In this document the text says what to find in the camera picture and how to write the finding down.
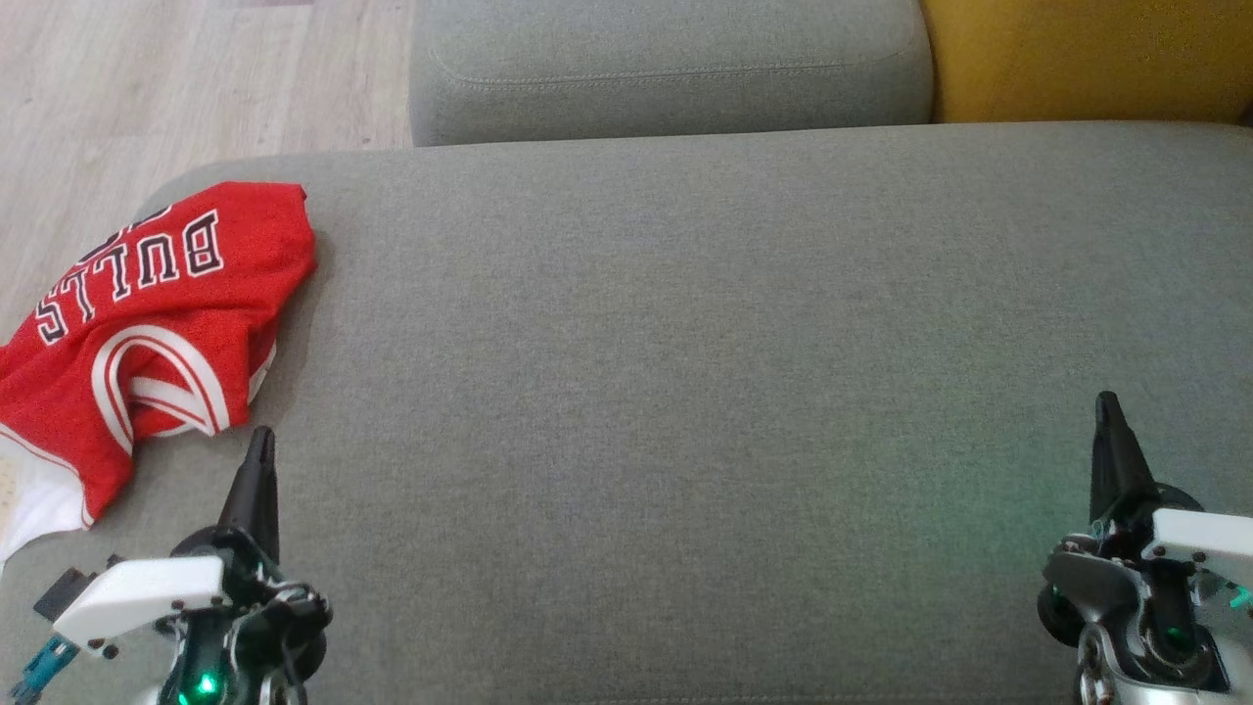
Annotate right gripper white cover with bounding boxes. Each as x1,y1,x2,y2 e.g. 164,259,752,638
1038,392,1253,686

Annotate red Bulls basketball jersey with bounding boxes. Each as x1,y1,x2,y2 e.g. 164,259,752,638
0,181,319,569

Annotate small grey sofa cushion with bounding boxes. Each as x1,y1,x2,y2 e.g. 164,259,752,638
409,0,936,148

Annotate large grey sofa seat cushion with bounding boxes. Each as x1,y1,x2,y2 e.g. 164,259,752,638
0,120,1253,705

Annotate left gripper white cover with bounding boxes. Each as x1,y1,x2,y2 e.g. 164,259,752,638
54,426,332,705

